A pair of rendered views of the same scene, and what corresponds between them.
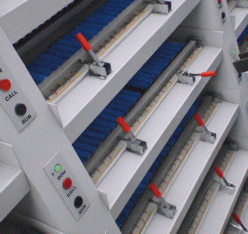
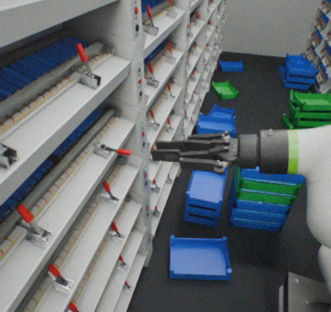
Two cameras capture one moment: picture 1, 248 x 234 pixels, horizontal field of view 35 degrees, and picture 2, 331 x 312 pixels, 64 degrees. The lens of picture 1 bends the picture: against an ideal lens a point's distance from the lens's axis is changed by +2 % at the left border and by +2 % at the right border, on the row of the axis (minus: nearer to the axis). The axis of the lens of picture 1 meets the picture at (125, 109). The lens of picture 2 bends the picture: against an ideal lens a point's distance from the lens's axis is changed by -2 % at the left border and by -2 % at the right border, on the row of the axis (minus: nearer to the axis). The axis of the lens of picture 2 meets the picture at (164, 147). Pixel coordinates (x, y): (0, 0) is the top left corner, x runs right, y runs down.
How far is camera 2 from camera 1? 0.34 m
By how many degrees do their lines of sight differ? 26
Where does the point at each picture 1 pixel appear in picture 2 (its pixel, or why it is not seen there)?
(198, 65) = (114, 136)
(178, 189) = (77, 258)
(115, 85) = (20, 176)
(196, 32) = (115, 103)
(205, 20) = (125, 95)
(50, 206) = not seen: outside the picture
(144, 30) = (68, 103)
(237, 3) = (149, 82)
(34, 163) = not seen: outside the picture
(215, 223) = (104, 272)
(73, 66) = not seen: outside the picture
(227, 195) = (117, 245)
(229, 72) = (137, 143)
